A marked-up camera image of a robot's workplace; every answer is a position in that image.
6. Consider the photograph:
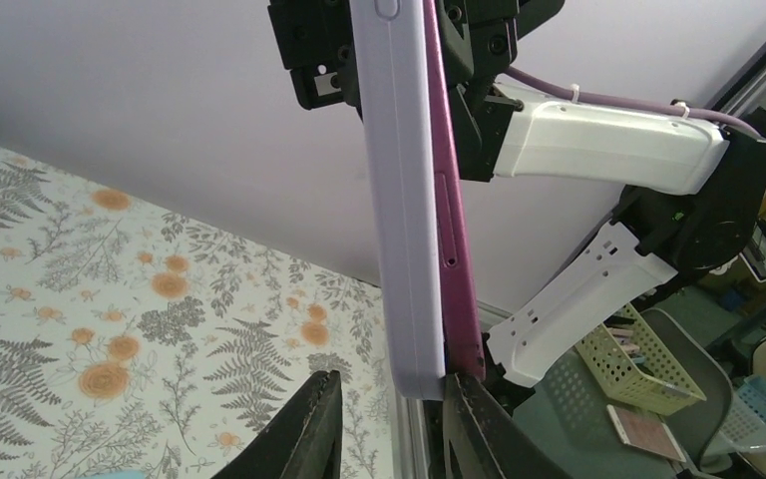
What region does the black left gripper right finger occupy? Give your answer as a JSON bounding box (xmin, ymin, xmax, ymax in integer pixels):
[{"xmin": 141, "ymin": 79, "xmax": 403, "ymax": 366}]
[{"xmin": 443, "ymin": 373, "xmax": 569, "ymax": 479}]

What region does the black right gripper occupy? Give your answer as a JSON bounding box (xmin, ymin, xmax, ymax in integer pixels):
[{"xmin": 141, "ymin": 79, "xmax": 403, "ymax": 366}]
[{"xmin": 267, "ymin": 0, "xmax": 565, "ymax": 182}]

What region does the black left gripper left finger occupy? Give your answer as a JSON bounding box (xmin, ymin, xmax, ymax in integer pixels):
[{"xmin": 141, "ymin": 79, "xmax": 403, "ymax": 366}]
[{"xmin": 213, "ymin": 370, "xmax": 343, "ymax": 479}]

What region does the lilac phone case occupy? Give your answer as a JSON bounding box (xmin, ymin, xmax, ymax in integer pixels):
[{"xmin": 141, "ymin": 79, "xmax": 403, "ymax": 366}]
[{"xmin": 350, "ymin": 1, "xmax": 446, "ymax": 400}]

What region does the magenta smartphone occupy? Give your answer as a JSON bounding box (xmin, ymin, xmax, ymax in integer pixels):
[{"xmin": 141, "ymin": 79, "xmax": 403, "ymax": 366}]
[{"xmin": 423, "ymin": 1, "xmax": 486, "ymax": 381}]

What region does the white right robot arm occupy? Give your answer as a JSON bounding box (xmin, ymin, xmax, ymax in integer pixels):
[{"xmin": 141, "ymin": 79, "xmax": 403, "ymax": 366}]
[{"xmin": 267, "ymin": 1, "xmax": 766, "ymax": 400}]

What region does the light blue phone case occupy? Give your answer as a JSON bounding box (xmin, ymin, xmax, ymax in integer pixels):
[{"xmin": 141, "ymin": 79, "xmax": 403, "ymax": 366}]
[{"xmin": 83, "ymin": 470, "xmax": 146, "ymax": 479}]

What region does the pink notebook on desk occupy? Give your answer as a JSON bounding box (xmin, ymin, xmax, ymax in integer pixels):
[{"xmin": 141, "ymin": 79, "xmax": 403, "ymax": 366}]
[{"xmin": 606, "ymin": 404, "xmax": 686, "ymax": 463}]

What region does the cream perforated plastic basket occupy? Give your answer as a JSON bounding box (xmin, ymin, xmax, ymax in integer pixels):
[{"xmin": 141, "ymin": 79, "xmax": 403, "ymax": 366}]
[{"xmin": 574, "ymin": 303, "xmax": 706, "ymax": 416}]

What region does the floral patterned table mat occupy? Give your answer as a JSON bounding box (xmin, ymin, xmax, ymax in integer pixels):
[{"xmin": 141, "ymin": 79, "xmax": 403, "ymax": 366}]
[{"xmin": 0, "ymin": 147, "xmax": 400, "ymax": 478}]

